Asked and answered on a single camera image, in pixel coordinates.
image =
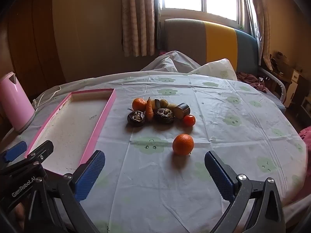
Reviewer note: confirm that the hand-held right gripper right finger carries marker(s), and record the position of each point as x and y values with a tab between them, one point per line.
218	174

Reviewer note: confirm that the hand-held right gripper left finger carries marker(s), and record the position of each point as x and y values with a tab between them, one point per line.
90	174

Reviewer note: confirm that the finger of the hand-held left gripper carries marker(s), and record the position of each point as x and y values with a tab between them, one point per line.
40	150
14	150

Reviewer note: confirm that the pink rectangular tray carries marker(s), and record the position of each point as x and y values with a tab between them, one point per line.
65	126

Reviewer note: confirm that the large orange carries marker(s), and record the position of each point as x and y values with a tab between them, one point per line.
182	145

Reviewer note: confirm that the small red tomato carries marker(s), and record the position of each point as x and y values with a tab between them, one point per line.
189	120

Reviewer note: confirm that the dark wrinkled passion fruit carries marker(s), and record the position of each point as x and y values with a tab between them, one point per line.
136	120
164	116

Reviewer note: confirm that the grey cylinder piece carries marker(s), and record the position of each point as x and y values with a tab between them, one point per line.
182	110

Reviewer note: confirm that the yellow-brown round fruit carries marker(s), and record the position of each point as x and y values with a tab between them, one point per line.
164	102
171	106

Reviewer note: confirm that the small orange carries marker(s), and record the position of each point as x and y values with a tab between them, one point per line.
139	103

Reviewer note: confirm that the carrot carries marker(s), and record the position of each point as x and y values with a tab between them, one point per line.
149	111

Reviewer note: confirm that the white green-printed tablecloth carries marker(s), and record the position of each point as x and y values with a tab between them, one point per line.
218	131

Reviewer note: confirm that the pink electric kettle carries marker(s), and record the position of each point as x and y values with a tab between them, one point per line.
14	102

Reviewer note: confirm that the pink cloth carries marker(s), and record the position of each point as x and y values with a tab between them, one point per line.
306	138

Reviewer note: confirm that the dark red cloth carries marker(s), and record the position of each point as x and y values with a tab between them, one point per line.
247	79

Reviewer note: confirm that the cloth-covered chair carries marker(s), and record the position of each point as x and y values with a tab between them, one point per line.
216	69
170	62

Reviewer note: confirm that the brown wooden wardrobe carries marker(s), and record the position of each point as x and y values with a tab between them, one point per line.
29	41

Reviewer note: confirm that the cream bedside cabinet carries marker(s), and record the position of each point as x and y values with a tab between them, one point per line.
295	77

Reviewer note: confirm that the brown cardboard box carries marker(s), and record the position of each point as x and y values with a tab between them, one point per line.
281	63

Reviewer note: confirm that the grey yellow teal sofa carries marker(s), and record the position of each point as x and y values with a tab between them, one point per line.
184	38

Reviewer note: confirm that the beige sheer curtain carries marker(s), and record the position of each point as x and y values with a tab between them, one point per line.
260	24

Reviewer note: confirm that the beige striped curtain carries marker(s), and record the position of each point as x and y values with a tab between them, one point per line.
137	17

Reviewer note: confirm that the grey metal rail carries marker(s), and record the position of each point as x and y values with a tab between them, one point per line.
279	85

